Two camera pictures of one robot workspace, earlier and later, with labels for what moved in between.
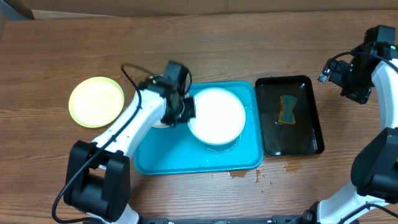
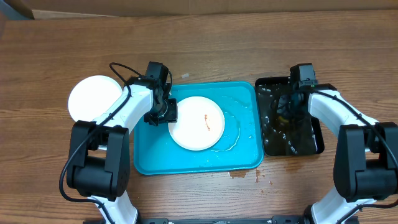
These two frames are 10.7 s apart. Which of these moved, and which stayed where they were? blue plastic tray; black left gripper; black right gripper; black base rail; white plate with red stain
Moved: black right gripper; white plate with red stain; black left gripper
Stayed: blue plastic tray; black base rail
